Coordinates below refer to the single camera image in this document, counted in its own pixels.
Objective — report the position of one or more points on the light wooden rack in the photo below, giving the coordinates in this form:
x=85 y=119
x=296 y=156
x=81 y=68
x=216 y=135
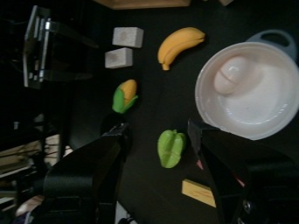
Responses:
x=144 y=3

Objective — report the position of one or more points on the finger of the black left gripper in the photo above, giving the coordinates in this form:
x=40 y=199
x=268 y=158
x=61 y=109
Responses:
x=65 y=76
x=73 y=33

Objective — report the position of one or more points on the green and yellow corn toy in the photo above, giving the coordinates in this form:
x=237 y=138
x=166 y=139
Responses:
x=125 y=96

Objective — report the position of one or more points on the white foam cube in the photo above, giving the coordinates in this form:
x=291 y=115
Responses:
x=126 y=37
x=118 y=58

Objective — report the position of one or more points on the light wooden shelf furniture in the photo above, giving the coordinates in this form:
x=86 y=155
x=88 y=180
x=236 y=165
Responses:
x=18 y=163

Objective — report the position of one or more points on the yellow toy banana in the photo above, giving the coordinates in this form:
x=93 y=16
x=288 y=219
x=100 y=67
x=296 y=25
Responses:
x=178 y=43

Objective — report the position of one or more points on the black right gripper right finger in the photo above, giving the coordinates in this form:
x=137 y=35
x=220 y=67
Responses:
x=240 y=180

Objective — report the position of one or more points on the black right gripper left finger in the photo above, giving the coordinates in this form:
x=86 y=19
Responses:
x=77 y=180

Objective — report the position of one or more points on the white toy egg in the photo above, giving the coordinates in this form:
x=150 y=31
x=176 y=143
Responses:
x=233 y=74

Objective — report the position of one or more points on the green toy star fruit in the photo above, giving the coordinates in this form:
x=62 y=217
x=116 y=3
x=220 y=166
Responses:
x=169 y=148

